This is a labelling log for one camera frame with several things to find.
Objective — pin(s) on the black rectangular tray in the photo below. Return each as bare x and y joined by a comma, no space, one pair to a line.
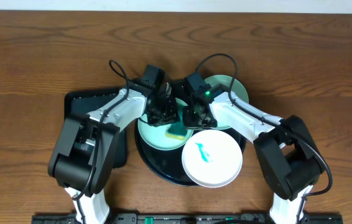
84,101

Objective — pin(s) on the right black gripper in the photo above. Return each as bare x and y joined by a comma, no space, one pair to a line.
190,124

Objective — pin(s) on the white plate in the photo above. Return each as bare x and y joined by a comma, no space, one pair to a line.
212,158

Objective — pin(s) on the green yellow sponge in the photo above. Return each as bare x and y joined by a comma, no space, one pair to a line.
177,131

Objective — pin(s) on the black round tray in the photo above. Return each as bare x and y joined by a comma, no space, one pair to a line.
168,164

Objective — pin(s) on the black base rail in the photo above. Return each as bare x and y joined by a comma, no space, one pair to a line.
125,218

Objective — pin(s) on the pale green plate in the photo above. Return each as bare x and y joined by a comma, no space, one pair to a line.
238,88

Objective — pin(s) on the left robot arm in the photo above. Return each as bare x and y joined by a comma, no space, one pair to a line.
84,153

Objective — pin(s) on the mint green plate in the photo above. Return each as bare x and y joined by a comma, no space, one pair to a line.
155,136

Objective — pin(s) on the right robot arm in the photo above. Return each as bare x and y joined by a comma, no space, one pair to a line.
290,161

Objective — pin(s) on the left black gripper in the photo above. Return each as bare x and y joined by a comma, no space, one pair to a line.
162,115

